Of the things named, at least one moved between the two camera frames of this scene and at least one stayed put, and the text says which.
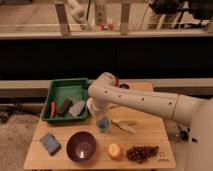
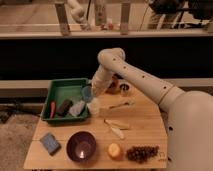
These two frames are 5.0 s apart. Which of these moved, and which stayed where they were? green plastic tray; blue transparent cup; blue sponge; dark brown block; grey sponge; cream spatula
Moved: blue transparent cup; cream spatula
Stayed: dark brown block; green plastic tray; grey sponge; blue sponge
